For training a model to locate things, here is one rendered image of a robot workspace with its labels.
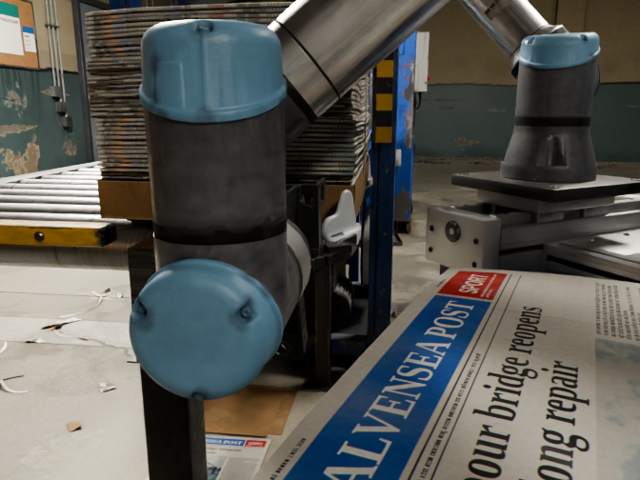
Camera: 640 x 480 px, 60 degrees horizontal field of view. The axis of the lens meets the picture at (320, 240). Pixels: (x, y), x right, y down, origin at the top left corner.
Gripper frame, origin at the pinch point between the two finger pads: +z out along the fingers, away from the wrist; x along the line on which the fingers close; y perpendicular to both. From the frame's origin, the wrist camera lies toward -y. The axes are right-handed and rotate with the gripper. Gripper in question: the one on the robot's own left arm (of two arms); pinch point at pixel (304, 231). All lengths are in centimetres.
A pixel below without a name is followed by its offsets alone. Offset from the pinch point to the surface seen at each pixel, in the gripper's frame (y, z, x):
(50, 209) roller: 0.4, 9.9, 36.7
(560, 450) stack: 3.1, -43.9, -14.9
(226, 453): -79, 70, 34
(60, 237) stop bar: 1.6, -11.4, 21.9
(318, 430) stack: 3.1, -43.6, -7.4
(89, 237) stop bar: 1.7, -11.5, 19.0
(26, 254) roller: -2.2, -4.3, 31.0
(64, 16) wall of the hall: 109, 512, 329
